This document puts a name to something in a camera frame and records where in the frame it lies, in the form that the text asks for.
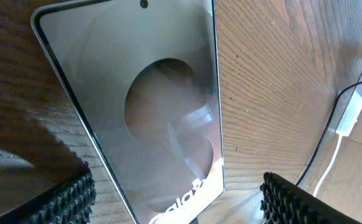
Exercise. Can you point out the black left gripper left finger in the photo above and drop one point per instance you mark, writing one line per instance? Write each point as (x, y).
(57, 193)

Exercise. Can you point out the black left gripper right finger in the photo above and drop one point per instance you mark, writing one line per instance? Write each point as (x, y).
(285, 203)

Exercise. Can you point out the gold Galaxy smartphone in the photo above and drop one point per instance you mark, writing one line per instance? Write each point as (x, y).
(143, 78)

